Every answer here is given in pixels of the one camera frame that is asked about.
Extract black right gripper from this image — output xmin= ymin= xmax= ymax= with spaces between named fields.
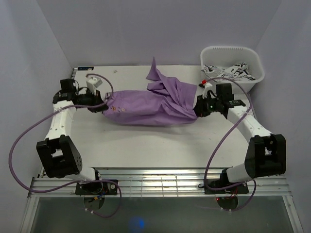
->
xmin=190 ymin=93 xmax=222 ymax=117

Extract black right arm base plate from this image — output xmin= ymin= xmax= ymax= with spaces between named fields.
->
xmin=198 ymin=179 xmax=249 ymax=195

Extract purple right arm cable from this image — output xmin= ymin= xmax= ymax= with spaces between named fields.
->
xmin=196 ymin=77 xmax=257 ymax=212

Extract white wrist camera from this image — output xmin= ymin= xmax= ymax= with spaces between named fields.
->
xmin=86 ymin=75 xmax=103 ymax=95
xmin=199 ymin=80 xmax=213 ymax=99

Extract white plastic basket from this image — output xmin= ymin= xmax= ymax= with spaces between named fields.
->
xmin=200 ymin=46 xmax=265 ymax=92

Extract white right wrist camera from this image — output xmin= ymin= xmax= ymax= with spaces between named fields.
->
xmin=199 ymin=80 xmax=213 ymax=99

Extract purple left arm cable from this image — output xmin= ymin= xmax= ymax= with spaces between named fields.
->
xmin=8 ymin=72 xmax=122 ymax=218

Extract aluminium rail frame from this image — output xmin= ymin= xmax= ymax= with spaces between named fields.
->
xmin=19 ymin=135 xmax=304 ymax=233

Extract black white printed trousers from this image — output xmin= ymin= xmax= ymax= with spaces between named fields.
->
xmin=202 ymin=63 xmax=256 ymax=82

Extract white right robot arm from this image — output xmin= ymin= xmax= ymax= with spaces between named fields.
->
xmin=194 ymin=83 xmax=287 ymax=193

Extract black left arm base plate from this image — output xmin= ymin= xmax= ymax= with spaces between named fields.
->
xmin=75 ymin=180 xmax=119 ymax=196

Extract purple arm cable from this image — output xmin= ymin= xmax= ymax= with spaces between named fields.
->
xmin=8 ymin=72 xmax=122 ymax=218
xmin=196 ymin=77 xmax=257 ymax=212

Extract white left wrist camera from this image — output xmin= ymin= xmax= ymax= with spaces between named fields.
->
xmin=86 ymin=75 xmax=103 ymax=95

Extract purple trousers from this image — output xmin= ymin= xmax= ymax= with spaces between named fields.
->
xmin=103 ymin=61 xmax=201 ymax=126

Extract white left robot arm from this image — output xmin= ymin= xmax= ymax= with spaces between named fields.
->
xmin=36 ymin=76 xmax=107 ymax=194

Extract black blue label sticker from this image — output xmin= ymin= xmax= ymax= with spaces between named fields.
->
xmin=77 ymin=67 xmax=94 ymax=71

